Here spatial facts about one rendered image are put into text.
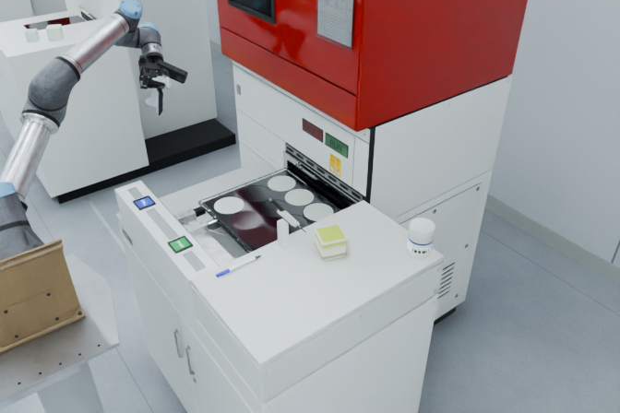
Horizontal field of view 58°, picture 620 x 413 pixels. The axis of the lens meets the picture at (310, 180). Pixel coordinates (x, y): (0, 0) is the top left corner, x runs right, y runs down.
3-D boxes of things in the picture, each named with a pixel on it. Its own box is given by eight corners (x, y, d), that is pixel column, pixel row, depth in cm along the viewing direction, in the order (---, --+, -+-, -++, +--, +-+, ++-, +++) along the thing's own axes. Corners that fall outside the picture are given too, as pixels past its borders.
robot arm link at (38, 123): (-36, 230, 149) (35, 70, 175) (-33, 245, 161) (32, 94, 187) (12, 241, 153) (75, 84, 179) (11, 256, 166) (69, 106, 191)
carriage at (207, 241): (192, 219, 190) (191, 213, 189) (248, 279, 166) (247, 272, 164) (170, 229, 186) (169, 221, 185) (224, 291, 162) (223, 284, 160)
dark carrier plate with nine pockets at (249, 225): (286, 171, 208) (286, 170, 208) (345, 215, 185) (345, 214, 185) (203, 203, 191) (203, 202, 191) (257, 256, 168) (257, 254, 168)
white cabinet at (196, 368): (270, 301, 275) (263, 159, 230) (412, 451, 211) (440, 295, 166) (148, 366, 243) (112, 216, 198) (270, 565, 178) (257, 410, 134)
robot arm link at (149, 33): (134, 34, 210) (157, 37, 214) (137, 56, 205) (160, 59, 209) (137, 18, 204) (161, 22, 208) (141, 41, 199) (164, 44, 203)
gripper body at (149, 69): (140, 90, 197) (137, 64, 203) (164, 92, 201) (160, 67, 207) (144, 76, 191) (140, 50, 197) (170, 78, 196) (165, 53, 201)
